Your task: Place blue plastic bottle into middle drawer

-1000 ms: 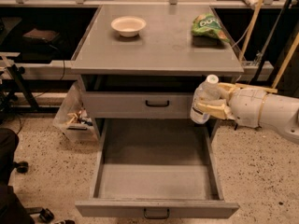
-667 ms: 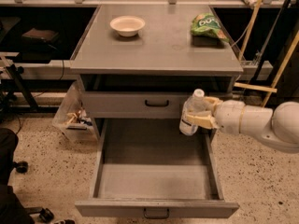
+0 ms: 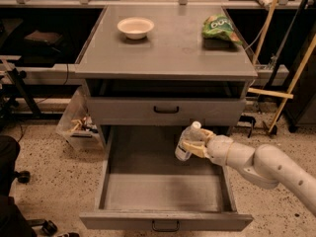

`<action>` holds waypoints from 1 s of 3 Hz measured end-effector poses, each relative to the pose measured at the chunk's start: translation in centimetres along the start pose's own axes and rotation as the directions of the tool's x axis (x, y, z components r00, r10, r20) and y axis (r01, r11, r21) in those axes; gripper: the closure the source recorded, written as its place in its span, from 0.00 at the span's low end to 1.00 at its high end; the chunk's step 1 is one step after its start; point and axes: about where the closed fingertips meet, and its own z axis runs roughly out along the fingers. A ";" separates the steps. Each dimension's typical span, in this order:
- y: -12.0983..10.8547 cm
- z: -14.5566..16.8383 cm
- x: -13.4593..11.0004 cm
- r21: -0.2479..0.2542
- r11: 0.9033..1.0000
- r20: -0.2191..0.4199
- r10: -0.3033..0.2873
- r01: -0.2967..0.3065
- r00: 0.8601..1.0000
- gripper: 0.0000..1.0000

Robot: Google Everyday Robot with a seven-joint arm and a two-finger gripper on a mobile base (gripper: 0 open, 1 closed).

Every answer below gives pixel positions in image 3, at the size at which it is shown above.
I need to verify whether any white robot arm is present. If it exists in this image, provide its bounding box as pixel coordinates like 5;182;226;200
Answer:
176;127;316;215

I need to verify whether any closed grey upper drawer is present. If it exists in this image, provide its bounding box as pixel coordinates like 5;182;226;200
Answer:
87;97;246;126

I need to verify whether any green snack bag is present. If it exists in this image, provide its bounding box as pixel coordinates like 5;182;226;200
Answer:
201;14;242;45

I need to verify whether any clear plastic water bottle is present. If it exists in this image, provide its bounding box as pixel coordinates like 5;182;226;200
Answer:
175;121;201;161

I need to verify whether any black office chair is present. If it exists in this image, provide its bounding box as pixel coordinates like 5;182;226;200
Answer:
0;134;57;237

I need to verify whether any dark box on shelf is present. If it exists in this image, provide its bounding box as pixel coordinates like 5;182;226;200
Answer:
24;31;62;45

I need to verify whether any grey drawer cabinet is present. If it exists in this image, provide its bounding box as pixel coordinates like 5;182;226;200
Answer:
75;4;257;142

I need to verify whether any wooden easel frame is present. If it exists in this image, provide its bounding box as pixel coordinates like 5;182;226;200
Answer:
246;0;316;134

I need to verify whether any clear plastic storage bin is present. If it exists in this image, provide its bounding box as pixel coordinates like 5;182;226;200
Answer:
56;87;103;151

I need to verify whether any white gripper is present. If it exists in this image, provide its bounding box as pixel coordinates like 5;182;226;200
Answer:
183;128;233;166

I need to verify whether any white paper bowl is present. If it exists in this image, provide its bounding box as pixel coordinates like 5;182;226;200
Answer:
118;17;154;40

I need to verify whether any black metal table leg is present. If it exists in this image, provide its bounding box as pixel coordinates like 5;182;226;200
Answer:
0;55;41;118

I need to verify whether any open grey lower drawer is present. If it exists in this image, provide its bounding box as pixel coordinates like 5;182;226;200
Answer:
80;126;253;232

